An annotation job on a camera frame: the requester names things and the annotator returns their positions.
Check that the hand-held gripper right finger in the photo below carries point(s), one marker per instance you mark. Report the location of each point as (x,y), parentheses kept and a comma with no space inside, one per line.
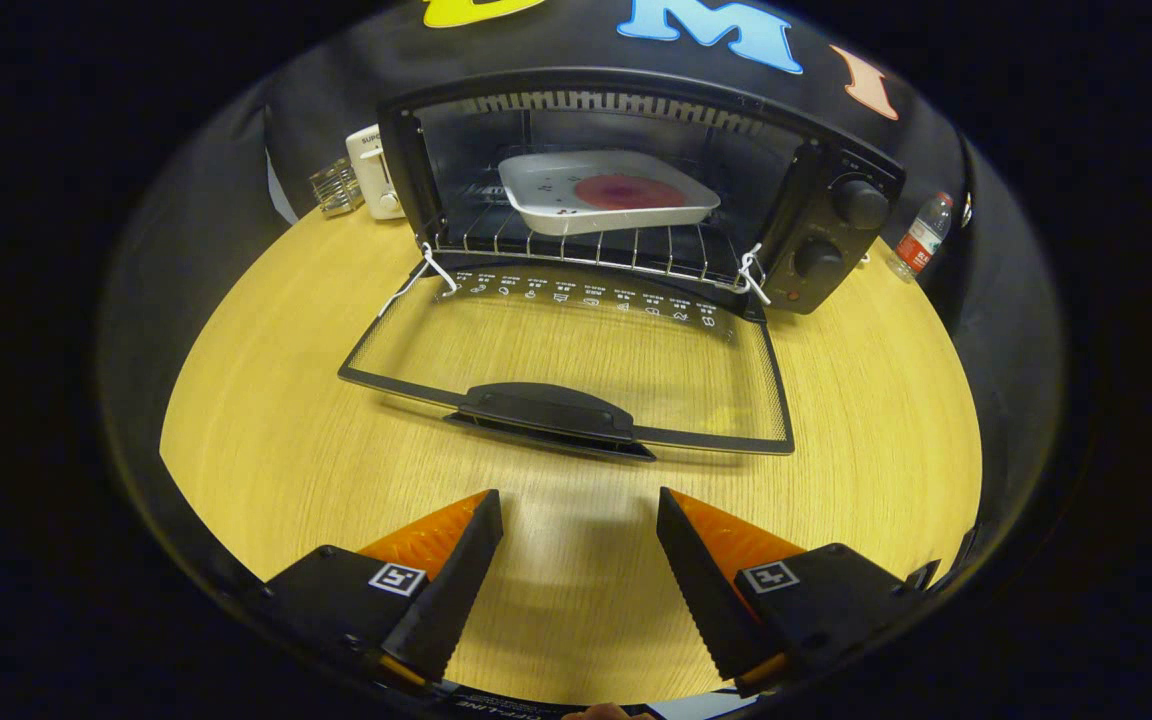
(701,590)

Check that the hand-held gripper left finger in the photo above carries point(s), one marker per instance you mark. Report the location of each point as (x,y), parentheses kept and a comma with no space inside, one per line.
(456,590)

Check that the black toaster oven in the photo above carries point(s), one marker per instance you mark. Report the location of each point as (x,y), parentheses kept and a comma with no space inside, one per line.
(826,260)

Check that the round pink meat slice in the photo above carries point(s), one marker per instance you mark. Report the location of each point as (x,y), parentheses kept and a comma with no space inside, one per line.
(631,192)

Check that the white square food plate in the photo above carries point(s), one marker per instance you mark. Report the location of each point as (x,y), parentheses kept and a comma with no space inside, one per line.
(546,195)

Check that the white pop-up toaster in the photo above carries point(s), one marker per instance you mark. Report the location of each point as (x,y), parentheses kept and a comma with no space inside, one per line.
(374,170)

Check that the clear water bottle red label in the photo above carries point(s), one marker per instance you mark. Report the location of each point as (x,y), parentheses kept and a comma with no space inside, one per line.
(921,240)

